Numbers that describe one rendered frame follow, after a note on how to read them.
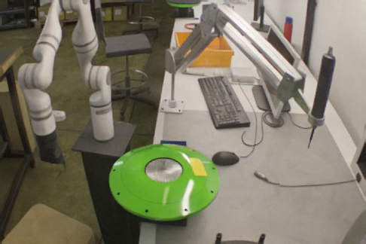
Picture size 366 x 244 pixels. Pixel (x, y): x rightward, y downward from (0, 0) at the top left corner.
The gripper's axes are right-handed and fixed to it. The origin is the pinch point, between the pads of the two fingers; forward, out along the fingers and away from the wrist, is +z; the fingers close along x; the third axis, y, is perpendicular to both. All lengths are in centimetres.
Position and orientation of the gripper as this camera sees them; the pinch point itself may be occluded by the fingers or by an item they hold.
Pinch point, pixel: (59, 169)
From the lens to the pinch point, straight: 109.9
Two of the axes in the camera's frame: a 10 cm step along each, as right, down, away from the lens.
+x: 9.9, 1.1, -1.2
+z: -0.3, 8.4, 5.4
